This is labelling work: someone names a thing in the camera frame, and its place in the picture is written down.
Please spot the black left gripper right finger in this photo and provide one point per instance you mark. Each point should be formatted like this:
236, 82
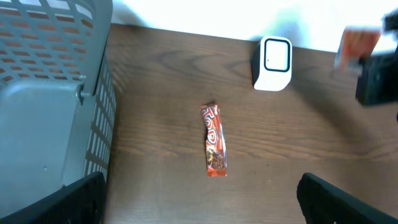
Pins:
322, 202

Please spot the orange brown snack bar wrapper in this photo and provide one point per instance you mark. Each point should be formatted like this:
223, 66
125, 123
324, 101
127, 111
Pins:
215, 147

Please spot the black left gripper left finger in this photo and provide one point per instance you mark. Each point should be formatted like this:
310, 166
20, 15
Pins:
80, 202

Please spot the white barcode scanner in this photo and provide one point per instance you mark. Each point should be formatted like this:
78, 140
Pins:
271, 64

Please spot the small orange snack box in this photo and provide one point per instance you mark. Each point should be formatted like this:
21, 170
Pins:
356, 45

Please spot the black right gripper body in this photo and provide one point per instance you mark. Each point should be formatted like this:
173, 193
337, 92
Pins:
377, 84

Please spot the grey plastic mesh basket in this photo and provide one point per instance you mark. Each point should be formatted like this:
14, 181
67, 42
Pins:
58, 103

